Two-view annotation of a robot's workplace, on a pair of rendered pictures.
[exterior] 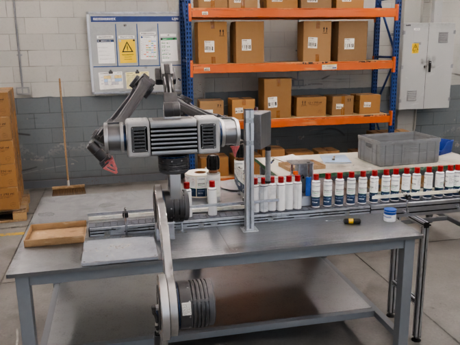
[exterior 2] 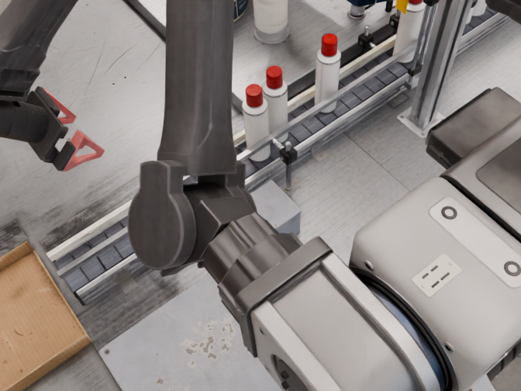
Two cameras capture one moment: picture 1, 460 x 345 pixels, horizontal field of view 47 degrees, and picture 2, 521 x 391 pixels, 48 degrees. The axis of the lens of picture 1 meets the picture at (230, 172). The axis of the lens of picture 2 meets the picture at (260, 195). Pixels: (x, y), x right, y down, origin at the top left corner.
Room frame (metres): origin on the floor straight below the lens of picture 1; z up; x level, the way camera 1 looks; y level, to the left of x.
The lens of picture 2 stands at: (2.13, 0.59, 1.91)
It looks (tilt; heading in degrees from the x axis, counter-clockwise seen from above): 57 degrees down; 339
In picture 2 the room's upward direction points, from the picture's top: 5 degrees counter-clockwise
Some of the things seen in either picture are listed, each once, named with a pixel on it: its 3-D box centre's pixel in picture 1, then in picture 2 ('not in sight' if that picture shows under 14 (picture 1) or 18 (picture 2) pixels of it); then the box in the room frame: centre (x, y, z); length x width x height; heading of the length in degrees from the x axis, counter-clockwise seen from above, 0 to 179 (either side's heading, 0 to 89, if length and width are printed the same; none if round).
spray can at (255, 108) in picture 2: not in sight; (256, 123); (2.86, 0.30, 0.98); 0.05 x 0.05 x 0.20
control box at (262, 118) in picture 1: (257, 129); not in sight; (2.88, -0.15, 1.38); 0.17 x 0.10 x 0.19; 157
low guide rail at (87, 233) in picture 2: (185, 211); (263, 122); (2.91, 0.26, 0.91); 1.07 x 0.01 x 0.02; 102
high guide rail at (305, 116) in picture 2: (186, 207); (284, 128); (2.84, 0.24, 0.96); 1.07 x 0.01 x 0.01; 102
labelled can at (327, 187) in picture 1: (327, 189); not in sight; (3.05, -0.58, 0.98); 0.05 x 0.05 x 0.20
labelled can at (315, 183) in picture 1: (315, 190); not in sight; (3.04, -0.51, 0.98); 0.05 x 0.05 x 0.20
